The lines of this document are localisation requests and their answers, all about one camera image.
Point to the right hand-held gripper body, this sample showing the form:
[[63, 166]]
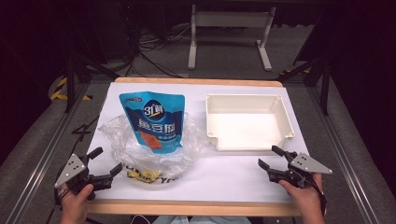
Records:
[[299, 170]]

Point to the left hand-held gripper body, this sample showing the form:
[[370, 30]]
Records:
[[74, 173]]

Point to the person's right hand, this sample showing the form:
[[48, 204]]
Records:
[[303, 196]]

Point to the person's left hand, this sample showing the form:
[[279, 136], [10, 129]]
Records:
[[75, 200]]

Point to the white plastic box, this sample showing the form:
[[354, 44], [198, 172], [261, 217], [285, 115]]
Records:
[[247, 127]]

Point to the white paper table sheet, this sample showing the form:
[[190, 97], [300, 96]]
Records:
[[224, 177]]

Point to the clear plastic bag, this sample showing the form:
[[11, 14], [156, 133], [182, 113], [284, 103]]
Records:
[[174, 155]]

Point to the blue snack pouch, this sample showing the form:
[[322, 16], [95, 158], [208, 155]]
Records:
[[155, 122]]

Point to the yellow black floor tape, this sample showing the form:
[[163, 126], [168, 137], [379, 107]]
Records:
[[59, 91]]

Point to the black metal stand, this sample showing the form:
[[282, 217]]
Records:
[[324, 90], [71, 84]]

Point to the aluminium floor rail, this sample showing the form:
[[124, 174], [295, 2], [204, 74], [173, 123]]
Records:
[[342, 152], [46, 152]]

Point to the white metal stand frame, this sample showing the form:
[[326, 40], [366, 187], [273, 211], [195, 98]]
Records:
[[231, 19]]

